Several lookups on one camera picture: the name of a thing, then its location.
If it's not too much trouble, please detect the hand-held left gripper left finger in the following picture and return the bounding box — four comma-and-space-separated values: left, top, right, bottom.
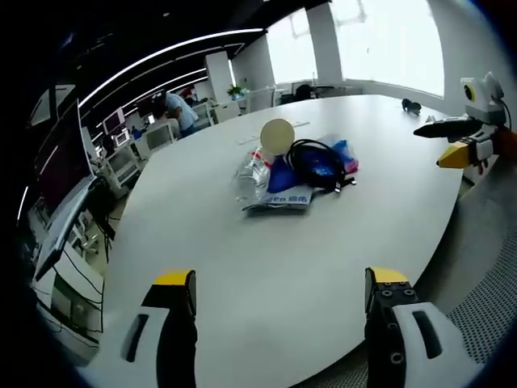
76, 268, 200, 388

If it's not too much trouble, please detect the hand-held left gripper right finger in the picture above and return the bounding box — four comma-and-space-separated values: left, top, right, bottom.
364, 265, 485, 388

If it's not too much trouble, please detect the black cable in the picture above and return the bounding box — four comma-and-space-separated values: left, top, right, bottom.
287, 138, 359, 195

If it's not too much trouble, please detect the round beige disc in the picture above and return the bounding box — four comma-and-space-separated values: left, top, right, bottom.
260, 117, 296, 157

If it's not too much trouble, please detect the blue plastic bag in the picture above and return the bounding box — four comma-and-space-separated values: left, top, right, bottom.
267, 135, 360, 194

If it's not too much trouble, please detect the white and blue packet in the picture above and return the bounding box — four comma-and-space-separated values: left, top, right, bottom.
241, 186, 315, 216

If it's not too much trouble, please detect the clear plastic bottle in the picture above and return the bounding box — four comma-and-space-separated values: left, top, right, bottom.
235, 148, 272, 204

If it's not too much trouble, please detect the grey mesh chair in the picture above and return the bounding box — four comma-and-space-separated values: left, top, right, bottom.
446, 232, 517, 367

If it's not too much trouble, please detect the tilted dark screen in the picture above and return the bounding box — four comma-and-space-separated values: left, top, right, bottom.
33, 177, 98, 282

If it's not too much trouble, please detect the white oval table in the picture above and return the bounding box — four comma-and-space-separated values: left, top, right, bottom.
101, 93, 472, 388

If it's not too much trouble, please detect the black office chair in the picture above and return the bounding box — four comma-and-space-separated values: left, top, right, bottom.
293, 82, 317, 101

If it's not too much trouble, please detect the large dark monitor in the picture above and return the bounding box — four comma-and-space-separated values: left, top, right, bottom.
33, 96, 98, 221

